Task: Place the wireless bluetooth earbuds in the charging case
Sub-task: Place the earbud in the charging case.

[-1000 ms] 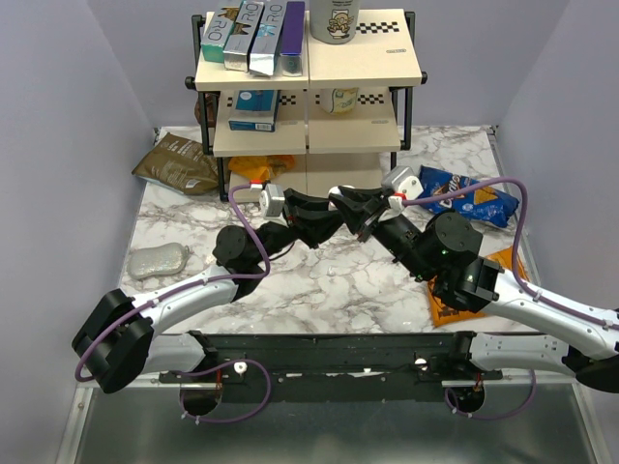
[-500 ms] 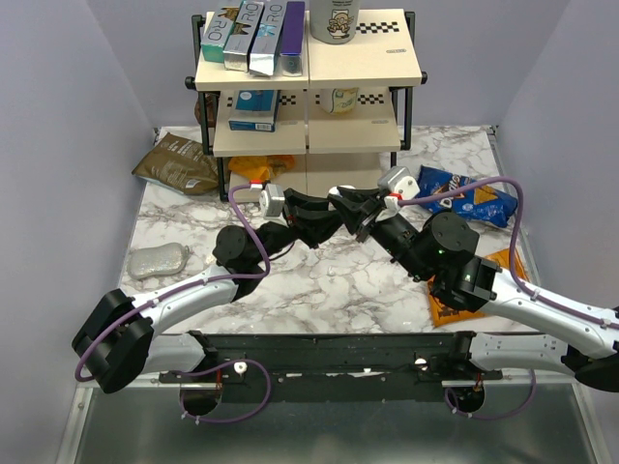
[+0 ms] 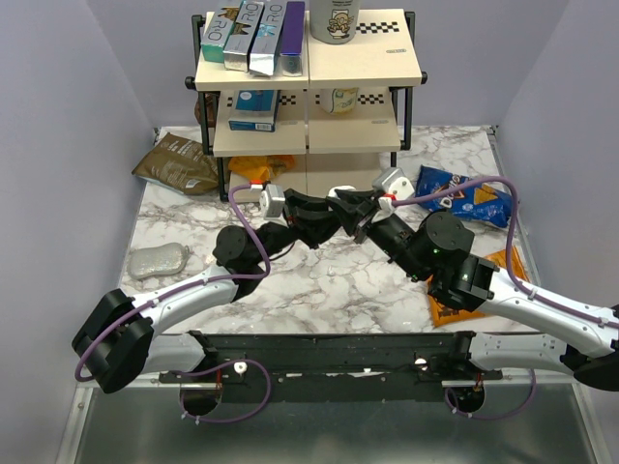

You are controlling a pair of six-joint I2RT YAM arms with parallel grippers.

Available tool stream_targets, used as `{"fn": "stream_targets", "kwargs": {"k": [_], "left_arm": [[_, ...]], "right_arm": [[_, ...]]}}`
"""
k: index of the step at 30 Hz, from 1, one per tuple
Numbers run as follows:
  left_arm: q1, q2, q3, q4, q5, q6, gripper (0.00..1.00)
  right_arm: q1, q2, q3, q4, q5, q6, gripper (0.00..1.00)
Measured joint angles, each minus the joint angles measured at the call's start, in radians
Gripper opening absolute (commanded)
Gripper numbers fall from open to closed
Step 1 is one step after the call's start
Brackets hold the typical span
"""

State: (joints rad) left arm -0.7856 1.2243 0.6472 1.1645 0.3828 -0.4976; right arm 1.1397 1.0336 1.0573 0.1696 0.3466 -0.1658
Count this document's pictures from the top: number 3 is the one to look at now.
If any purple box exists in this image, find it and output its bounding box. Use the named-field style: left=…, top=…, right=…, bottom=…
left=280, top=1, right=306, bottom=76

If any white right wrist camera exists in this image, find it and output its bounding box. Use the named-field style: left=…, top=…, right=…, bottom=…
left=372, top=167, right=414, bottom=213

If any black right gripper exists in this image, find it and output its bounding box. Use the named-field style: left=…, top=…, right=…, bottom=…
left=325, top=188, right=428, bottom=281

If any yellow orange snack packet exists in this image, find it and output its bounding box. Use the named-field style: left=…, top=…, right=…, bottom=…
left=228, top=155, right=296, bottom=183

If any dark brown packet behind shelf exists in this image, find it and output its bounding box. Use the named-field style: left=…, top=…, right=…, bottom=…
left=194, top=93, right=216, bottom=128

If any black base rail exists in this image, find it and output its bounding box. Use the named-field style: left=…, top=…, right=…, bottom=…
left=151, top=331, right=502, bottom=403

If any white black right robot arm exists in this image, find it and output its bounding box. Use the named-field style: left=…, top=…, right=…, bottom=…
left=327, top=188, right=618, bottom=392

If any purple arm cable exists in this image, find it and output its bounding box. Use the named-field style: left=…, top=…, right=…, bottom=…
left=73, top=181, right=272, bottom=383
left=386, top=175, right=619, bottom=330

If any silver glitter pouch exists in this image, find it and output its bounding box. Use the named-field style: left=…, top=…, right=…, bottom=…
left=127, top=243, right=191, bottom=280

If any blue white carton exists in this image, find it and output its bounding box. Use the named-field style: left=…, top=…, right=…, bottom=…
left=228, top=90, right=280, bottom=132

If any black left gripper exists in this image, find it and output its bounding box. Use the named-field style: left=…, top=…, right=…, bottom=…
left=251, top=188, right=340, bottom=267

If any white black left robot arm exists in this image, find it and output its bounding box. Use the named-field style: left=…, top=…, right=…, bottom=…
left=72, top=189, right=341, bottom=393

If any silver blue RIO box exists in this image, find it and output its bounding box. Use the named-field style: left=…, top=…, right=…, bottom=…
left=249, top=1, right=288, bottom=76

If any teal RIO box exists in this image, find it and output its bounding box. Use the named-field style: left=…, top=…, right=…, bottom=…
left=201, top=1, right=242, bottom=63

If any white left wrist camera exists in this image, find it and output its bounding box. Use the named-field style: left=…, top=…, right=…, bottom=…
left=259, top=184, right=286, bottom=220

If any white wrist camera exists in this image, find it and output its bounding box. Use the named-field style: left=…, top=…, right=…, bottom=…
left=259, top=184, right=286, bottom=220
left=372, top=167, right=414, bottom=213

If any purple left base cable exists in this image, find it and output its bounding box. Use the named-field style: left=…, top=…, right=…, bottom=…
left=179, top=358, right=274, bottom=426

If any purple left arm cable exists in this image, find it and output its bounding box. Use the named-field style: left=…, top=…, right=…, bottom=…
left=73, top=181, right=272, bottom=383

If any blue Doritos chip bag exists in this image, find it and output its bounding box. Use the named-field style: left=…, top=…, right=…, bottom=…
left=415, top=165, right=512, bottom=228

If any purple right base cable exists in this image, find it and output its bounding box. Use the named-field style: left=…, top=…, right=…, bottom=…
left=444, top=369, right=538, bottom=421

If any white earbud charging case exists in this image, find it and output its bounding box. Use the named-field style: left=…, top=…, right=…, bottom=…
left=327, top=186, right=357, bottom=198

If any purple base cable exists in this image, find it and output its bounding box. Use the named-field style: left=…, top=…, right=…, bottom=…
left=444, top=369, right=538, bottom=421
left=179, top=358, right=274, bottom=426

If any beige three-tier shelf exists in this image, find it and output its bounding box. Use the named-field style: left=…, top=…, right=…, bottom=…
left=185, top=9, right=427, bottom=200

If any white cartoon mug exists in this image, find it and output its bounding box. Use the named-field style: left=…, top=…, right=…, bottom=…
left=309, top=0, right=361, bottom=44

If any orange snack bag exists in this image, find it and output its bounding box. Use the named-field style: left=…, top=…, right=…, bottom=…
left=427, top=249, right=507, bottom=328

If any brown foil pouch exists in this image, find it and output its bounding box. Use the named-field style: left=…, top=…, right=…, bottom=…
left=132, top=133, right=219, bottom=196

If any cream printed mug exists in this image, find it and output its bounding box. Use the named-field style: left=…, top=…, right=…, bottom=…
left=317, top=87, right=359, bottom=115

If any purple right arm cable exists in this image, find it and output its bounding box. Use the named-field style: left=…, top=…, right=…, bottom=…
left=386, top=175, right=619, bottom=330

